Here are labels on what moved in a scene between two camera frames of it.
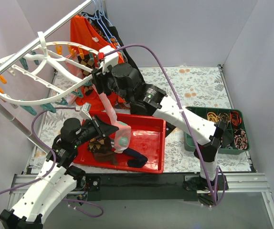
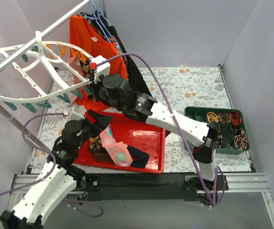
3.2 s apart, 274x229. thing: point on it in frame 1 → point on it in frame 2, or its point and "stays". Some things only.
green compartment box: (236, 124) stays
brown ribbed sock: (111, 157) stays
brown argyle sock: (95, 143) stays
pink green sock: (122, 136) → (117, 150)
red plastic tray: (148, 138) stays
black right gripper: (98, 79) → (93, 88)
